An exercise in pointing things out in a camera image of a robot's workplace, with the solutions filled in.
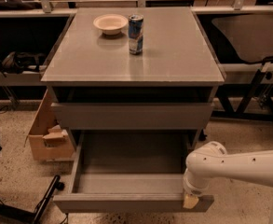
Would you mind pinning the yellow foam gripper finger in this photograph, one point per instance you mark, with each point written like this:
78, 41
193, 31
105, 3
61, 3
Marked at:
190, 201

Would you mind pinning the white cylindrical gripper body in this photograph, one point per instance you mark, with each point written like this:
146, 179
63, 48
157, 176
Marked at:
194, 188

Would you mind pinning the grey drawer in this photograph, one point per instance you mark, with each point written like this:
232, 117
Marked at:
126, 172
82, 116

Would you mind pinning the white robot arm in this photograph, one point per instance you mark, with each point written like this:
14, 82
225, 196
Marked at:
212, 160

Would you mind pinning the grey top drawer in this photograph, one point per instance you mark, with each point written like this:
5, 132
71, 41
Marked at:
82, 116

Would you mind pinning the grey drawer cabinet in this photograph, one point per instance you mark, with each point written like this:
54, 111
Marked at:
176, 65

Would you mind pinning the cardboard box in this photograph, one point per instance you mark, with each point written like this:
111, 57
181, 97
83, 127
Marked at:
48, 141

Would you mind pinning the black chair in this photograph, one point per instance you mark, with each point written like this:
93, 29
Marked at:
243, 44

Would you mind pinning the blue silver drink can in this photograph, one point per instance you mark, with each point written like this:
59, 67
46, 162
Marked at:
136, 33

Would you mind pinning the white bowl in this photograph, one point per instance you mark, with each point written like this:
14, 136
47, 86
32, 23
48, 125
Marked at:
110, 24

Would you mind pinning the black headset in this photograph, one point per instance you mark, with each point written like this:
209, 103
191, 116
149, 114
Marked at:
18, 62

